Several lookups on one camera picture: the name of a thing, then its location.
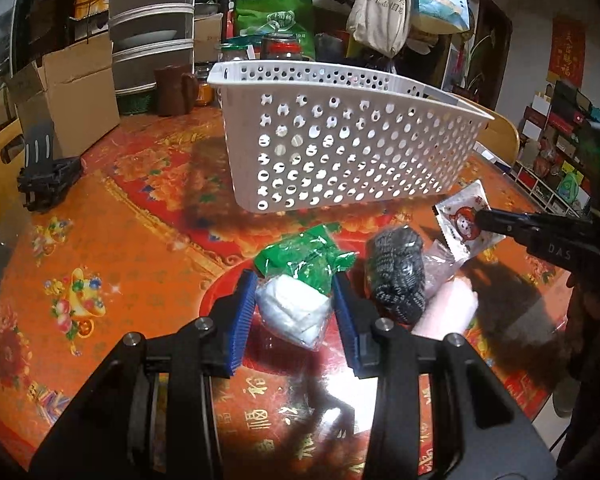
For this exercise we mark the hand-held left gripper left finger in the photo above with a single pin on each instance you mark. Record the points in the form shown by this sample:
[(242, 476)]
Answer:
[(242, 322)]

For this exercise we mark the grey plastic drawer stack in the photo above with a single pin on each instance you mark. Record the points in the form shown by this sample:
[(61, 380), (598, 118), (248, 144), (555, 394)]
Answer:
[(150, 25)]

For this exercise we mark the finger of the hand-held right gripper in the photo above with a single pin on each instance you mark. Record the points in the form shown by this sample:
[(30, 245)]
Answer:
[(495, 221), (550, 250)]

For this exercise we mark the white perforated plastic basket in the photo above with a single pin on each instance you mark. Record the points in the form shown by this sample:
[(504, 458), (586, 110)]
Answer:
[(250, 110)]

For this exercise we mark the black patterned packet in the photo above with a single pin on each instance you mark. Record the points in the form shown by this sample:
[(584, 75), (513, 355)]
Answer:
[(395, 270)]

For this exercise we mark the potted plant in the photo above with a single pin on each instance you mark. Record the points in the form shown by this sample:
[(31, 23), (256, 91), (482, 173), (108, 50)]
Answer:
[(480, 60)]

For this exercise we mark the beige canvas tote bag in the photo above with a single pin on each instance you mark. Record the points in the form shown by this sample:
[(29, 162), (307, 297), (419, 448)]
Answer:
[(380, 10)]

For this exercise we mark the red wall hanging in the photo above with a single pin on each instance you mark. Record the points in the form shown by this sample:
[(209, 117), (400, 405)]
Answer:
[(566, 50)]

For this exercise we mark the pale pink soft roll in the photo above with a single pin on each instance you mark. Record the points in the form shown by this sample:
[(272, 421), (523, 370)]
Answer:
[(445, 310)]

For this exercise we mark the small cardboard box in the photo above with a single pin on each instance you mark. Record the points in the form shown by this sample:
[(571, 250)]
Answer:
[(209, 35)]

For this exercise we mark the black folding stand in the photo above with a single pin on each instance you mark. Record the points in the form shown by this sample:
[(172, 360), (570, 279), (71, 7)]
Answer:
[(47, 175)]

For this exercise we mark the red white cartoon packet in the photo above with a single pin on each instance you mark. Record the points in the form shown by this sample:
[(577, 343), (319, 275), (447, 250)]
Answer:
[(461, 227)]

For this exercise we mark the orange jar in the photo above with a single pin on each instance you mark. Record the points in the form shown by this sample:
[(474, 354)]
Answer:
[(205, 94)]

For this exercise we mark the green shopping bag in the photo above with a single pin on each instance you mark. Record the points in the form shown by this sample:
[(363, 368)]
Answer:
[(275, 12)]

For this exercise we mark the open cardboard box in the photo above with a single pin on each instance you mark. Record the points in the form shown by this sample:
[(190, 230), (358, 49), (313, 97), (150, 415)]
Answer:
[(80, 100)]

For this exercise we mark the green and white packet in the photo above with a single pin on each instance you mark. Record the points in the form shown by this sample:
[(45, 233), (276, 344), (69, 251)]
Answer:
[(300, 262)]

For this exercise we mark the brown ceramic jug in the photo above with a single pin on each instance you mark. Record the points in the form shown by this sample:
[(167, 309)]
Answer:
[(172, 92)]

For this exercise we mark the glass jar dark contents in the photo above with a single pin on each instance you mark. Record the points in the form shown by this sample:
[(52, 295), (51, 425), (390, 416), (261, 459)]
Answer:
[(281, 49)]

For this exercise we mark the shelf of assorted boxes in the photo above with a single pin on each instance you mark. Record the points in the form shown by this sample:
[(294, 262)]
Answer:
[(550, 160)]

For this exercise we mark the yellow and black box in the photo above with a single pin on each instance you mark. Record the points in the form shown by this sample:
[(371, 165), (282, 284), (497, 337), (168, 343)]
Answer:
[(92, 2)]

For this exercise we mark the clear pinkish plastic packet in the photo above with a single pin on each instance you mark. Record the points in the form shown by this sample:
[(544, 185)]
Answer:
[(437, 270)]

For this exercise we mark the red floral tablecloth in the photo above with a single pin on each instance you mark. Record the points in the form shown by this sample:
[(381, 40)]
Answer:
[(130, 240)]

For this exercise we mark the glass jar white label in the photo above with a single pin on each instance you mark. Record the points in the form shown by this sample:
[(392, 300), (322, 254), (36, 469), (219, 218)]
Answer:
[(236, 54)]

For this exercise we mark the wooden chair rounded back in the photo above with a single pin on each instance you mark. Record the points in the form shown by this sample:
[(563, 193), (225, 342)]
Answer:
[(500, 135)]

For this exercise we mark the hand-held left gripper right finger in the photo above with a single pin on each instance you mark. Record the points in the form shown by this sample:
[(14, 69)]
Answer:
[(349, 327)]

